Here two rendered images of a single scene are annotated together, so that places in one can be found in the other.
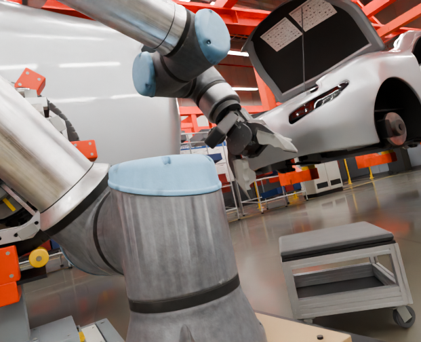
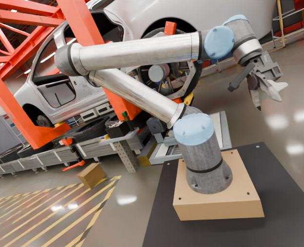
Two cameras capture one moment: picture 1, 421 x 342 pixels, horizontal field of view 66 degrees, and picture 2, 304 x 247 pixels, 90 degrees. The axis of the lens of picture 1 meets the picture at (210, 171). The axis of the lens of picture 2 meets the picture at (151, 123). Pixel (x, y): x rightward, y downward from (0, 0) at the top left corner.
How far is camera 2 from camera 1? 0.43 m
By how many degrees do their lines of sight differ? 61
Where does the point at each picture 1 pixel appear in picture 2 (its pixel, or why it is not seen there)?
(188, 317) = (195, 174)
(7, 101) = (146, 98)
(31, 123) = (154, 103)
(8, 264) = not seen: hidden behind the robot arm
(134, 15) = (173, 60)
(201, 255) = (198, 161)
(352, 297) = not seen: outside the picture
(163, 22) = (186, 55)
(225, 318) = (207, 178)
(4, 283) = not seen: hidden behind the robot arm
